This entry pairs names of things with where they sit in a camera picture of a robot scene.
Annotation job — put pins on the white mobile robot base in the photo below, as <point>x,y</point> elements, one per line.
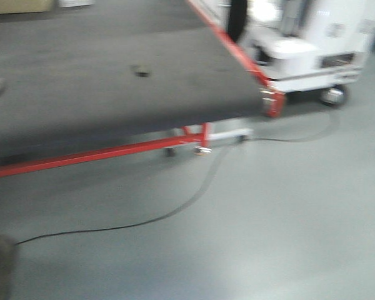
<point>303,46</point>

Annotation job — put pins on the dark conveyor belt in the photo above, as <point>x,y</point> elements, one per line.
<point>112,68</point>

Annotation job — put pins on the red conveyor frame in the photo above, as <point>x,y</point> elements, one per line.
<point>175,131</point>

